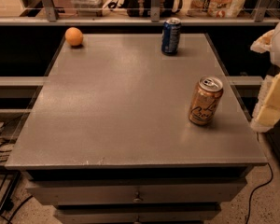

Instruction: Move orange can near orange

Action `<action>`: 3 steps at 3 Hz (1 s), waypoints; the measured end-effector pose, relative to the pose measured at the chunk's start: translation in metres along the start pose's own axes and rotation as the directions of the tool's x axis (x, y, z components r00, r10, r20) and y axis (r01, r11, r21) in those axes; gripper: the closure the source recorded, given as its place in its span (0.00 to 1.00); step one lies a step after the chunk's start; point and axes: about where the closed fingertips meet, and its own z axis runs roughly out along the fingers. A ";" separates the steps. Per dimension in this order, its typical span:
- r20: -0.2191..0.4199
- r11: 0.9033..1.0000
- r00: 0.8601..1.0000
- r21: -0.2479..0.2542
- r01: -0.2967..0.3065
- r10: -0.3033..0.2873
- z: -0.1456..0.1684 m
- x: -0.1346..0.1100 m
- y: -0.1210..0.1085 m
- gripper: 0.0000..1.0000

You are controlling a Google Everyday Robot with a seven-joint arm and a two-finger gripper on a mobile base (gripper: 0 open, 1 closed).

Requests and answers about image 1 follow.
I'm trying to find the blue soda can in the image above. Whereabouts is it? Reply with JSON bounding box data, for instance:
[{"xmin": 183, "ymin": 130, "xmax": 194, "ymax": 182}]
[{"xmin": 161, "ymin": 18, "xmax": 181, "ymax": 55}]

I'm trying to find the orange fruit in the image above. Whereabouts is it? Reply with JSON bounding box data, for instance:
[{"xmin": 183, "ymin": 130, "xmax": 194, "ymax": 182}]
[{"xmin": 65, "ymin": 27, "xmax": 83, "ymax": 47}]

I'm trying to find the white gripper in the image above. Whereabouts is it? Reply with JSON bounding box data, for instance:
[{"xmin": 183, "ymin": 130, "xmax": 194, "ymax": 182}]
[{"xmin": 250, "ymin": 22, "xmax": 280, "ymax": 133}]

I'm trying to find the black cable right floor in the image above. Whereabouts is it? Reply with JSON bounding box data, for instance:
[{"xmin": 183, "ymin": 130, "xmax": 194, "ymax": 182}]
[{"xmin": 244, "ymin": 162, "xmax": 274, "ymax": 224}]

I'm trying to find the lower grey drawer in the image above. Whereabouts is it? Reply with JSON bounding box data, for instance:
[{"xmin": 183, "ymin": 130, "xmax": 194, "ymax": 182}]
[{"xmin": 54, "ymin": 203, "xmax": 220, "ymax": 224}]

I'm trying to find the grey drawer cabinet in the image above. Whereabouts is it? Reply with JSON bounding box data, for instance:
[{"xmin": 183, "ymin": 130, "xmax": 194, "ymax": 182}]
[{"xmin": 5, "ymin": 32, "xmax": 269, "ymax": 224}]

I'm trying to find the orange soda can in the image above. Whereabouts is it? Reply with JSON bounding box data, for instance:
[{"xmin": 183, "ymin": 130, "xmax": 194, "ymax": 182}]
[{"xmin": 189, "ymin": 76, "xmax": 223, "ymax": 126}]

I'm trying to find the upper grey drawer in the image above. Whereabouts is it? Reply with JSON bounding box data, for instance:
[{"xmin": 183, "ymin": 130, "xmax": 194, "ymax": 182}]
[{"xmin": 27, "ymin": 178, "xmax": 246, "ymax": 206}]

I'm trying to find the black cables left floor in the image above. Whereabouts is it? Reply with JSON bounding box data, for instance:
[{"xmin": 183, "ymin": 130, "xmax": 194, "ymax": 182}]
[{"xmin": 0, "ymin": 115, "xmax": 34, "ymax": 224}]

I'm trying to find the grey metal shelf rail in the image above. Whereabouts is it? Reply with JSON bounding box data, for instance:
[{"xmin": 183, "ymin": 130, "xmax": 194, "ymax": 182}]
[{"xmin": 0, "ymin": 0, "xmax": 280, "ymax": 26}]

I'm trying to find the grey drawer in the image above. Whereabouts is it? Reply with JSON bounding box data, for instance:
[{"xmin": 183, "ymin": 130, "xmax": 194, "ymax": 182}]
[
  {"xmin": 27, "ymin": 178, "xmax": 246, "ymax": 206},
  {"xmin": 54, "ymin": 203, "xmax": 220, "ymax": 224}
]

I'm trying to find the snack bag on shelf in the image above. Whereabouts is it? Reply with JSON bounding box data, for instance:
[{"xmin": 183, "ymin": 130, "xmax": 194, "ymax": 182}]
[{"xmin": 188, "ymin": 0, "xmax": 245, "ymax": 18}]

